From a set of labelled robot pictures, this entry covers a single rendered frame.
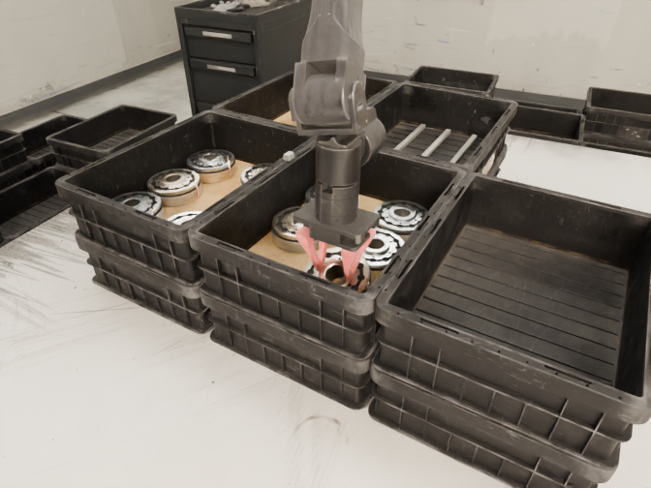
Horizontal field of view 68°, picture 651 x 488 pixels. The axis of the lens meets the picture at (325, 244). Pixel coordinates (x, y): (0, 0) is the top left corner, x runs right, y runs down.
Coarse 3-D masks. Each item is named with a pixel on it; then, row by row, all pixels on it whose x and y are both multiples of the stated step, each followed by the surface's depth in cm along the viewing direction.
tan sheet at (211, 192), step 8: (240, 168) 108; (232, 176) 105; (240, 176) 105; (208, 184) 102; (216, 184) 102; (224, 184) 102; (232, 184) 102; (240, 184) 102; (208, 192) 99; (216, 192) 99; (224, 192) 99; (200, 200) 96; (208, 200) 96; (216, 200) 96; (168, 208) 94; (176, 208) 94; (184, 208) 94; (192, 208) 94; (200, 208) 94; (168, 216) 92
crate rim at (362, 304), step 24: (312, 144) 94; (288, 168) 87; (456, 168) 86; (216, 216) 73; (432, 216) 73; (192, 240) 69; (216, 240) 68; (408, 240) 68; (240, 264) 66; (264, 264) 64; (312, 288) 61; (336, 288) 60; (360, 312) 59
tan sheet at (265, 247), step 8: (360, 200) 96; (368, 200) 96; (376, 200) 96; (360, 208) 94; (368, 208) 94; (264, 240) 85; (272, 240) 85; (256, 248) 84; (264, 248) 84; (272, 248) 84; (280, 248) 84; (328, 248) 84; (264, 256) 82; (272, 256) 82; (280, 256) 82; (288, 256) 82; (296, 256) 82; (304, 256) 82; (288, 264) 80; (296, 264) 80; (304, 264) 80; (336, 280) 77
